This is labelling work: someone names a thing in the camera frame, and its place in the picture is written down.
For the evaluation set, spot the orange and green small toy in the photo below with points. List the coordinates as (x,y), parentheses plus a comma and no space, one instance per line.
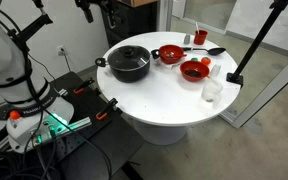
(204,60)

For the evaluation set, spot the glass pot lid black knob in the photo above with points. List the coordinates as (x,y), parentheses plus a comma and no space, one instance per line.
(129,57)

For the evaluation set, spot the black camera stand pole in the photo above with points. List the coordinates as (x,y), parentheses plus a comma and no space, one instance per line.
(277,7)

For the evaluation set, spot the red bowl with spoon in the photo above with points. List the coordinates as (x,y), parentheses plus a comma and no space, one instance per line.
(171,54)

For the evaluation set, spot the small white bottle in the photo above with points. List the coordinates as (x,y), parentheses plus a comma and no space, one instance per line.
(215,70)

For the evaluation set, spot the red cup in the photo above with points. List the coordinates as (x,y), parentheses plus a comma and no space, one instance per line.
(200,37)

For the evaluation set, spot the black cooking pot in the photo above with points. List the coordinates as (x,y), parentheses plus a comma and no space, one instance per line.
(127,76)

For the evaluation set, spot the black serving spoon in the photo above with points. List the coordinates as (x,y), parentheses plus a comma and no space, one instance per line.
(213,51)

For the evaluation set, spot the white round table pedestal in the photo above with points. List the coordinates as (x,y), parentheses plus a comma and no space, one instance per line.
(160,135)

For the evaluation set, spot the clear plastic measuring cup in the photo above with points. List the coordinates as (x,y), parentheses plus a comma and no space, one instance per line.
(211,90)

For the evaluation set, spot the wall power outlet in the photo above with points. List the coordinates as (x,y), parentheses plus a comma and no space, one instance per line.
(61,50)

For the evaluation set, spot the black orange clamp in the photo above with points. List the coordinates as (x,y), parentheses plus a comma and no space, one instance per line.
(86,84)
(104,112)

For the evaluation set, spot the black cabinet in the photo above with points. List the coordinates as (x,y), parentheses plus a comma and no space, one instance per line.
(130,21)

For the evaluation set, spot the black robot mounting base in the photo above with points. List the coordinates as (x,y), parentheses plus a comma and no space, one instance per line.
(114,140)

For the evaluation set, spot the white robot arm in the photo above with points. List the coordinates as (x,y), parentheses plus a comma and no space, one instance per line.
(35,106)

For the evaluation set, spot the red bowl with dark contents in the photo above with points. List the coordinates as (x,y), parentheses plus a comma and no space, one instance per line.
(194,71)

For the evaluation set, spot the small grey shaker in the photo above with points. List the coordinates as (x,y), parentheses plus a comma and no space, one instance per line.
(187,39)

